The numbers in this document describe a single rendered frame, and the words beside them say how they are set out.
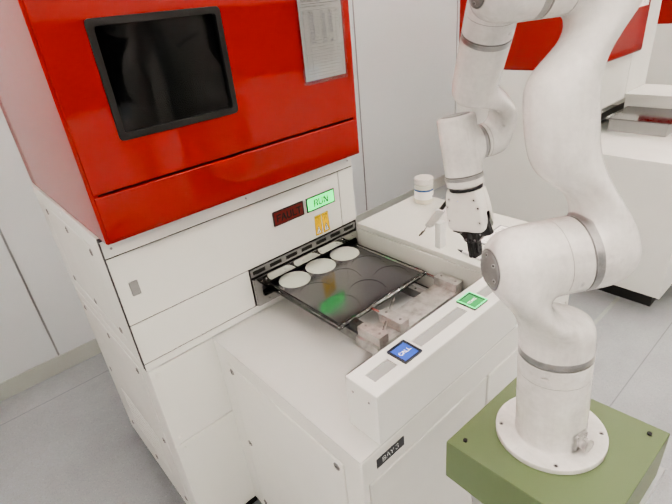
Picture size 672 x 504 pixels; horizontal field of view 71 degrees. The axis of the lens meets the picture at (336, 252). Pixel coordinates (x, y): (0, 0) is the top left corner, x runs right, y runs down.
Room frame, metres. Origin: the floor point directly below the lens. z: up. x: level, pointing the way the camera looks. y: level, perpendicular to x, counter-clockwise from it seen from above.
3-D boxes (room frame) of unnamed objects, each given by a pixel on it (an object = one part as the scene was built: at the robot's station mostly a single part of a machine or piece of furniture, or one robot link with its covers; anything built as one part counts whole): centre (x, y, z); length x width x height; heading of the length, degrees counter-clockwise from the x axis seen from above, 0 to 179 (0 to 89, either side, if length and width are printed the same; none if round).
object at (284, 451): (1.20, -0.18, 0.41); 0.97 x 0.64 x 0.82; 129
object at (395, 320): (1.04, -0.13, 0.89); 0.08 x 0.03 x 0.03; 39
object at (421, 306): (1.08, -0.19, 0.87); 0.36 x 0.08 x 0.03; 129
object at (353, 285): (1.28, -0.01, 0.90); 0.34 x 0.34 x 0.01; 39
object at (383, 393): (0.91, -0.23, 0.89); 0.55 x 0.09 x 0.14; 129
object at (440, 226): (1.30, -0.31, 1.03); 0.06 x 0.04 x 0.13; 39
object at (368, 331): (0.98, -0.07, 0.89); 0.08 x 0.03 x 0.03; 39
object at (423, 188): (1.66, -0.35, 1.01); 0.07 x 0.07 x 0.10
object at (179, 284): (1.28, 0.24, 1.02); 0.82 x 0.03 x 0.40; 129
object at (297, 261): (1.38, 0.09, 0.89); 0.44 x 0.02 x 0.10; 129
